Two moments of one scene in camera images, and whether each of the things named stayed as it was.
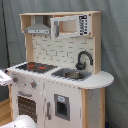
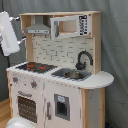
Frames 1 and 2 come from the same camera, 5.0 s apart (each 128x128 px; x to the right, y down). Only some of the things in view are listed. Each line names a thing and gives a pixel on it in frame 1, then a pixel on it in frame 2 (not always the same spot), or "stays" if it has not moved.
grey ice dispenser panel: (62, 106) stays
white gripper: (5, 78) to (8, 36)
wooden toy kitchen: (61, 83) stays
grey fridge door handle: (48, 110) stays
